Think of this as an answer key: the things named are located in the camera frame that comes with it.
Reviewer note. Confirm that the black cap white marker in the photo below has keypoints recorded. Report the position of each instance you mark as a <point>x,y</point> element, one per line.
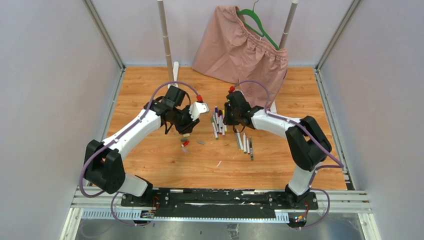
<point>219,113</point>

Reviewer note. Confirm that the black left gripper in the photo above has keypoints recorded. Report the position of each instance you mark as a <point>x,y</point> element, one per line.
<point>188,127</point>

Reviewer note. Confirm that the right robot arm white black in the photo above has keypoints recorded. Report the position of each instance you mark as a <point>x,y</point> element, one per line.
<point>307,142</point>

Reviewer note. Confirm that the green cap white marker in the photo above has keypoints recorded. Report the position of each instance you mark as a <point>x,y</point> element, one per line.
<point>215,130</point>
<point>244,142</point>

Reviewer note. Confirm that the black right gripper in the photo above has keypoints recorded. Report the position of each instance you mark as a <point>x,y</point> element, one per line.
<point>228,121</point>

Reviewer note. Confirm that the purple cap white marker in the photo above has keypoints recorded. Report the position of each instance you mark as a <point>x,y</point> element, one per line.
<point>221,126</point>

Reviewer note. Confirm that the red cap white marker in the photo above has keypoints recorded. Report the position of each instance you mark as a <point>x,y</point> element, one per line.
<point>247,145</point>

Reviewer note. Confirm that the grey garment rack right pole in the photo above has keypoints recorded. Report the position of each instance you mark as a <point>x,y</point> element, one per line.
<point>288,23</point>

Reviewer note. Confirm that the aluminium frame post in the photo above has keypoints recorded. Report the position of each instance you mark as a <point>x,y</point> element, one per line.
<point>351,10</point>
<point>92,10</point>

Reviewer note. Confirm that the white garment rack left foot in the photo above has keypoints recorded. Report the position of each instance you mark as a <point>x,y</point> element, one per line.
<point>175,69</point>

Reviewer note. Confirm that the grey garment rack left pole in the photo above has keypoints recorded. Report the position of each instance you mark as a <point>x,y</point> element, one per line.
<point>166,43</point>

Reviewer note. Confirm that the white garment rack right foot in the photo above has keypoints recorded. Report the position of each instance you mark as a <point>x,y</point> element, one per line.
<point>273,108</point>

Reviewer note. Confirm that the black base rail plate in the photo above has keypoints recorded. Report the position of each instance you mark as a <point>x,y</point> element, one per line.
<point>212,203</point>

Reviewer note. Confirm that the aluminium frame left post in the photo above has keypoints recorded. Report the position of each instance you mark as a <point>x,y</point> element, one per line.
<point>92,10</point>

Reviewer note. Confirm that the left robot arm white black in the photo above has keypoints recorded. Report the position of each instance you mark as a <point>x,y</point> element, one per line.
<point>103,162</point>

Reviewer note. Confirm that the aluminium frame right post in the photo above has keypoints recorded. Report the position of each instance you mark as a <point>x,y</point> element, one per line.
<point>351,10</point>

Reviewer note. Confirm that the yellow cap white marker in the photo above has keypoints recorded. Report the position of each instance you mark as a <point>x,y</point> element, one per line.
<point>225,128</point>

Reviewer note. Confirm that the grey clear-cap pen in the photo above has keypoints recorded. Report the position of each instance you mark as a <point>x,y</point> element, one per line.
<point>250,145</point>

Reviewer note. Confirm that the red pen cap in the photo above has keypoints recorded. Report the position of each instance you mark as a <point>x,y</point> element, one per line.
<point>185,143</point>

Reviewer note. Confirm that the pink shorts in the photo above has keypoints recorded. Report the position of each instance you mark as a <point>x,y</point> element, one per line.
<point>231,52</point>

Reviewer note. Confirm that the grey garment rack pole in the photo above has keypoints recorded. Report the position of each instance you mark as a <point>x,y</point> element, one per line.
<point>166,43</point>
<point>288,23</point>

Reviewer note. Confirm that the clear pen cap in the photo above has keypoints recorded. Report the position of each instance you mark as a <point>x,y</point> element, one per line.
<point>185,150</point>

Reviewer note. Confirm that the white garment rack foot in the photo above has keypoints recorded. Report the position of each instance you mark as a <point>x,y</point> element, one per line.
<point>273,108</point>
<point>175,69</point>

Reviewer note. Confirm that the green clothes hanger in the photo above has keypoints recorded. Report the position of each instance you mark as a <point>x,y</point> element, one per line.
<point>261,31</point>

